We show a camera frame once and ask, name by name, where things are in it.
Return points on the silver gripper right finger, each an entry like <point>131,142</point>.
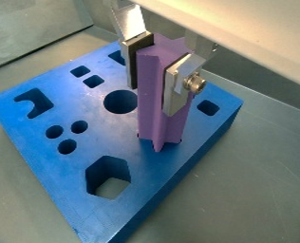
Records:
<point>181,77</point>

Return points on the blue shape sorting board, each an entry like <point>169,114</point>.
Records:
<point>71,120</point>

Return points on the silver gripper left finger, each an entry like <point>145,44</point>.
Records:
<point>134,37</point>

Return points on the purple star prism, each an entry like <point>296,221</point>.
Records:
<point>156,126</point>

